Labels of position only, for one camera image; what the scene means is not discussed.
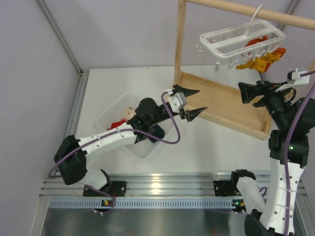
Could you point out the wooden drying rack frame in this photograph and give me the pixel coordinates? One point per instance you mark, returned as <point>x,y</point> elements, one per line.
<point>224,102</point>

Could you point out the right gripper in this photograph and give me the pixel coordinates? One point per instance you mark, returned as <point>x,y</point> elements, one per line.
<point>268,89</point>

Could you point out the yellow sock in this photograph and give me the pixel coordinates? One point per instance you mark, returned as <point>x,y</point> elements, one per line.
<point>262,63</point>

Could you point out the grey slotted cable duct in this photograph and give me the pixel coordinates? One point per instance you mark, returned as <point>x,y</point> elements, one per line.
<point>125,203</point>

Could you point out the red and beige sock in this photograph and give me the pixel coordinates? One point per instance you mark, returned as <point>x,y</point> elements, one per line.
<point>117,124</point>

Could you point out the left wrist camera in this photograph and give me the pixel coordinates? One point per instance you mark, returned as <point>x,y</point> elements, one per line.
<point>176,102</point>

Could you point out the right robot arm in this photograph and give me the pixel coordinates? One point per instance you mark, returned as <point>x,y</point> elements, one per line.
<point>289,151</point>

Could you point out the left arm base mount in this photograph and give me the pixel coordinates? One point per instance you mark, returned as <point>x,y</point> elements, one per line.
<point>116,189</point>

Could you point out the orange sock near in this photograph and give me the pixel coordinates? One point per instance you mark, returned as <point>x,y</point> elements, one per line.
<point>278,52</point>

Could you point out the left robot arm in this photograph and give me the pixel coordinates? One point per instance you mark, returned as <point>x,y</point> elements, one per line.
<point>74,154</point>

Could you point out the orange sock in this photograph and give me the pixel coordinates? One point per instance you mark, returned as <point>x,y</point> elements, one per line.
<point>256,40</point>
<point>278,52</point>

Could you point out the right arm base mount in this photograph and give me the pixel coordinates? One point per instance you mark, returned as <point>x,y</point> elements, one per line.
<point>227,188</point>

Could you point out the aluminium corner frame post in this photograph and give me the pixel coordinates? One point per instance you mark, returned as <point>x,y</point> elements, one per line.
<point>58,33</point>

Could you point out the aluminium rail beam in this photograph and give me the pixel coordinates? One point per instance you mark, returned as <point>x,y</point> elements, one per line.
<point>146,185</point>

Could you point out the orange sock far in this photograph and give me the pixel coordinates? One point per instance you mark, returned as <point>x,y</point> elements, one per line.
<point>256,40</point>

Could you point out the white plastic clip hanger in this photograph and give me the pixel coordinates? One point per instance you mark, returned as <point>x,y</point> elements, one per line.
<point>228,45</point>

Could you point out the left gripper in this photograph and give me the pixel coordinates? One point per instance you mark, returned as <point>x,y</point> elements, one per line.
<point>190,114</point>

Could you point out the navy blue sock pair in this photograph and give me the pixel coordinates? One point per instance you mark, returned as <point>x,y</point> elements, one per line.
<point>158,132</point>

